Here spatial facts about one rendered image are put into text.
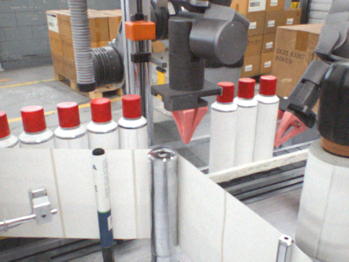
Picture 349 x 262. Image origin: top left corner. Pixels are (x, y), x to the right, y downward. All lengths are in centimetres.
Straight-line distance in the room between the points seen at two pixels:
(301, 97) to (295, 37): 44
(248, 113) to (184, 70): 22
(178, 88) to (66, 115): 18
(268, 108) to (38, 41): 564
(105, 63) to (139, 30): 104
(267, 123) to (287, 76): 52
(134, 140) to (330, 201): 32
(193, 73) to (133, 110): 12
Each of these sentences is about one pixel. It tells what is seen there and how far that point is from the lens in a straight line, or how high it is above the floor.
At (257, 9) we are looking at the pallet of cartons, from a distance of 452.
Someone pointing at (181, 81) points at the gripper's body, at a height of 112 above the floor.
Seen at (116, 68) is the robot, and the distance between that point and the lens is 171.
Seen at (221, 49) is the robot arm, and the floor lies 118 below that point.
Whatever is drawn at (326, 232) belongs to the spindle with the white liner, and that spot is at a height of 96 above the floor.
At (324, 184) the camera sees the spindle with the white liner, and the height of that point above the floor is 103.
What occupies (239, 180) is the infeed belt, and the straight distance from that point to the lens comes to 77.
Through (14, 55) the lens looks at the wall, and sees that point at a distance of 616.
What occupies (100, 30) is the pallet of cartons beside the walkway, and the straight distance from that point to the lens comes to 407.
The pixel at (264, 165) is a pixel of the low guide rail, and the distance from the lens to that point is 78.
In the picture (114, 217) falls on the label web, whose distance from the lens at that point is 53.
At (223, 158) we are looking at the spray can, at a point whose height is 94.
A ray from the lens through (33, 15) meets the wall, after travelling 618.
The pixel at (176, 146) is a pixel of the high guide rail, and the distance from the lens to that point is 73.
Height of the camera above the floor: 127
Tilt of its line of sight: 24 degrees down
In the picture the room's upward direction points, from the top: straight up
